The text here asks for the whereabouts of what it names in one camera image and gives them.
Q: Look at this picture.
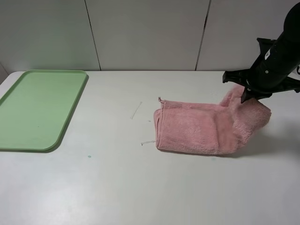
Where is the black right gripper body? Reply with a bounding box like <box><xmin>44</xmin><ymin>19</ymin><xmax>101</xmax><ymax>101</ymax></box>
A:
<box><xmin>223</xmin><ymin>37</ymin><xmax>300</xmax><ymax>100</ymax></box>

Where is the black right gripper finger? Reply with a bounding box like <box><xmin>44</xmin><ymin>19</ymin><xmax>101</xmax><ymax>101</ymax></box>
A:
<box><xmin>240</xmin><ymin>88</ymin><xmax>253</xmax><ymax>104</ymax></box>

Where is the pink terry towel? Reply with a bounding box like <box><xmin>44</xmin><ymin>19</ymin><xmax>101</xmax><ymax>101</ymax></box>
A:
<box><xmin>154</xmin><ymin>85</ymin><xmax>271</xmax><ymax>155</ymax></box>

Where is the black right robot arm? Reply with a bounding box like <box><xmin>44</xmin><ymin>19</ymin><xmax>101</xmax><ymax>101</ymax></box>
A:
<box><xmin>223</xmin><ymin>4</ymin><xmax>300</xmax><ymax>103</ymax></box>

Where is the green plastic tray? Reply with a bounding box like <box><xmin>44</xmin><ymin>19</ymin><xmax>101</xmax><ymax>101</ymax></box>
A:
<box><xmin>0</xmin><ymin>70</ymin><xmax>89</xmax><ymax>152</ymax></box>

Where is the white plastic tag strip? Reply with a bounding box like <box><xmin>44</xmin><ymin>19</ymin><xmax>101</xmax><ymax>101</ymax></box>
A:
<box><xmin>130</xmin><ymin>101</ymin><xmax>143</xmax><ymax>120</ymax></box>

